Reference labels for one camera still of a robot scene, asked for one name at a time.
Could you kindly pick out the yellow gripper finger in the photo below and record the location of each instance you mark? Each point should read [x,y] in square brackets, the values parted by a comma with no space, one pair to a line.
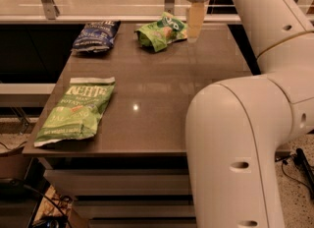
[195,15]

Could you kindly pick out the green rice chip bag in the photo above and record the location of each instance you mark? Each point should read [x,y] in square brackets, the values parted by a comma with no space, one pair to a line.
[160,34]

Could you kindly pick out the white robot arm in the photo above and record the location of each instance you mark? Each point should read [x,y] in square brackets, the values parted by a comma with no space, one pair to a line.
[234,127]

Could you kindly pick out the blue Kettle chip bag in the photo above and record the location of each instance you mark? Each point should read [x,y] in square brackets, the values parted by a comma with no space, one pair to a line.
[96,37]

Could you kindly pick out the green jalapeno Kettle chip bag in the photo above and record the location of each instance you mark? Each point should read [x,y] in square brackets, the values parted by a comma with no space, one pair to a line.
[79,111]

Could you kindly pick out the grey drawer cabinet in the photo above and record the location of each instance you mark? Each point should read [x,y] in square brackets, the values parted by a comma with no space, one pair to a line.
[133,173]

